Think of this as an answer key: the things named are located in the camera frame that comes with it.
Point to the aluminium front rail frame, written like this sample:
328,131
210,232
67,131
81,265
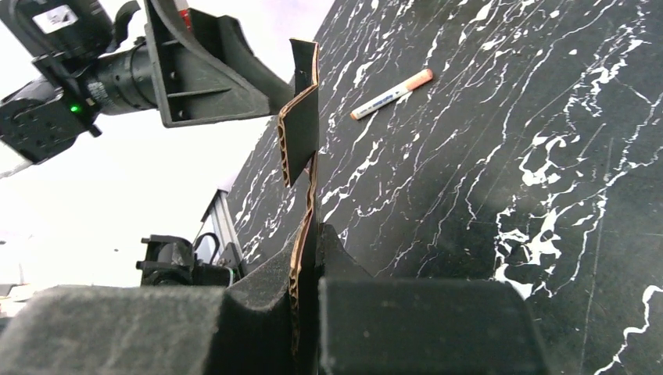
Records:
219,219

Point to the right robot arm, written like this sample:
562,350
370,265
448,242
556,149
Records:
186,261

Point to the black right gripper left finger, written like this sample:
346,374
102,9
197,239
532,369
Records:
252,327

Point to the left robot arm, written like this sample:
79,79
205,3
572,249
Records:
89,64

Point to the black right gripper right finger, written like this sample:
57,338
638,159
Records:
406,325

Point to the pink white marker pen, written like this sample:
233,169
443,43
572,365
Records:
393,94

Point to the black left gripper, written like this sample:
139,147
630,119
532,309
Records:
204,70

